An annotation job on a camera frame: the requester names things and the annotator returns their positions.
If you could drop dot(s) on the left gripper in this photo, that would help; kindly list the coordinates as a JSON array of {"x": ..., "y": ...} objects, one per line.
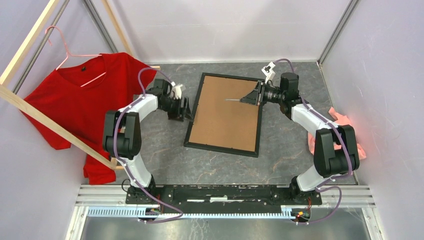
[{"x": 182, "y": 113}]

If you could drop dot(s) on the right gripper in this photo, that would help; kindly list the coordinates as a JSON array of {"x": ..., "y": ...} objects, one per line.
[{"x": 252, "y": 97}]

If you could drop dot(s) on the black picture frame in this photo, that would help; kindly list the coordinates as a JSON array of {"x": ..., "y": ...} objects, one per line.
[{"x": 229, "y": 127}]

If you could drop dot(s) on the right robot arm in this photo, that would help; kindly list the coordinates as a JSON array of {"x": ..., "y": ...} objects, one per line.
[{"x": 335, "y": 154}]

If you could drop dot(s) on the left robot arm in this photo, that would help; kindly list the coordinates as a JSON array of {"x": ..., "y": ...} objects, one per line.
[{"x": 122, "y": 137}]

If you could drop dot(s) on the pink cloth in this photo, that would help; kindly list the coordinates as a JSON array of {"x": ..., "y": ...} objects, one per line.
[{"x": 340, "y": 120}]

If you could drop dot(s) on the red t-shirt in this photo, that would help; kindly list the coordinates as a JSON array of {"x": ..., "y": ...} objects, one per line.
[{"x": 82, "y": 110}]

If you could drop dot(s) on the pink clothes hanger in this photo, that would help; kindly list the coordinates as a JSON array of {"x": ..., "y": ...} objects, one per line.
[{"x": 70, "y": 54}]

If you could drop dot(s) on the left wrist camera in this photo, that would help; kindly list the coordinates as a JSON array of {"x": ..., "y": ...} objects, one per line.
[{"x": 176, "y": 90}]

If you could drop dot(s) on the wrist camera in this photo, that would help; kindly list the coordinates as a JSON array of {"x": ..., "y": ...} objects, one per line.
[
  {"x": 176, "y": 90},
  {"x": 269, "y": 72}
]

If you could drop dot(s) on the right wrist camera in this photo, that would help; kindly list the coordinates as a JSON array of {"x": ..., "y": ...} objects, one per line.
[{"x": 269, "y": 72}]

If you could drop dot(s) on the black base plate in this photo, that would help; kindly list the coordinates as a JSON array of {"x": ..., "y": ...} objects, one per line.
[{"x": 231, "y": 199}]

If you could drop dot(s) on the white cable duct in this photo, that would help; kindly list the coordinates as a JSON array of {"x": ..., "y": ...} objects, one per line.
[{"x": 146, "y": 213}]

